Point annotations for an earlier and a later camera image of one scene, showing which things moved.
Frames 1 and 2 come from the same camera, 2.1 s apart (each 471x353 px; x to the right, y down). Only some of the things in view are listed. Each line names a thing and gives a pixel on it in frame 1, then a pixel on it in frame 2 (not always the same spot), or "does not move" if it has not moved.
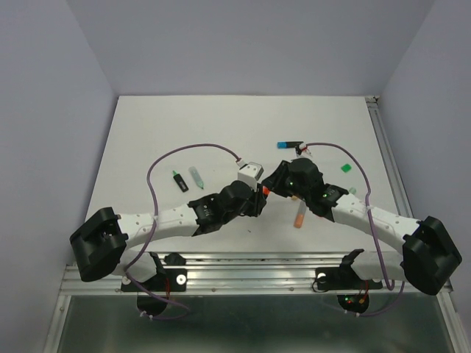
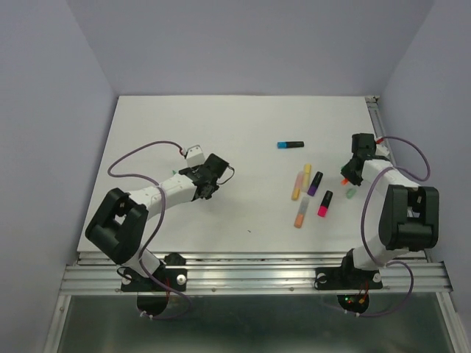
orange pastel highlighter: [299, 216] does not move
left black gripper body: [251, 207] → [214, 188]
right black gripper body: [299, 192] → [350, 174]
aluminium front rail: [228, 273] does not move
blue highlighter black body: [288, 144] does not move
